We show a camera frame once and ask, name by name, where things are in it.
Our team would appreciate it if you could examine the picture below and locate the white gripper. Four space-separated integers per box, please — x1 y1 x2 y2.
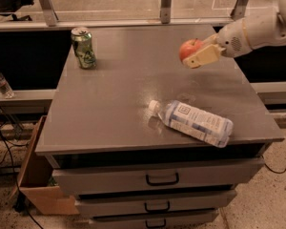
182 19 252 69

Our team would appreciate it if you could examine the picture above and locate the red apple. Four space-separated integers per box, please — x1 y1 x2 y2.
179 39 203 61

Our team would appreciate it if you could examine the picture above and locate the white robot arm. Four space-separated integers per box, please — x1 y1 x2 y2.
179 0 286 69

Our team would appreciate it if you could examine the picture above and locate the blue label plastic bottle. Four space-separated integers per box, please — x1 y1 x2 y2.
149 100 234 148

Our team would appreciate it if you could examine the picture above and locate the small clear water bottle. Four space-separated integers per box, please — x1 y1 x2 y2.
0 73 14 98

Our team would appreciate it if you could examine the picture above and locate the green soda can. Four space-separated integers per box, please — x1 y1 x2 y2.
71 27 96 70

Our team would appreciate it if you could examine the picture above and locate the top grey drawer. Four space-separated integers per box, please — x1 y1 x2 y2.
52 157 264 195

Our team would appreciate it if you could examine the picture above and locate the grey drawer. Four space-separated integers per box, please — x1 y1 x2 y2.
52 157 264 195
75 190 236 218
89 209 218 229

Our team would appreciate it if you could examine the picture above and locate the grey drawer cabinet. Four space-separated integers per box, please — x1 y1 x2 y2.
36 26 283 229

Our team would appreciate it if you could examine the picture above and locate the middle grey drawer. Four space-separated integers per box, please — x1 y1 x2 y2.
75 190 236 218

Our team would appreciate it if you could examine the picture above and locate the bottom grey drawer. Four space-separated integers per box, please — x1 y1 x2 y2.
89 209 218 229

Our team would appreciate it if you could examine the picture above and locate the brown cardboard box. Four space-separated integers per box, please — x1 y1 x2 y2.
17 116 79 216

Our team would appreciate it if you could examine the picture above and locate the black floor cable right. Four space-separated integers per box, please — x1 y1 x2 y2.
264 162 286 176

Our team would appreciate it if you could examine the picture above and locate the metal window rail frame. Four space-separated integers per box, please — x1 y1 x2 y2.
0 0 286 33

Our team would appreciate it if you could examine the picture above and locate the black floor cables left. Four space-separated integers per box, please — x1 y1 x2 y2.
0 102 46 229

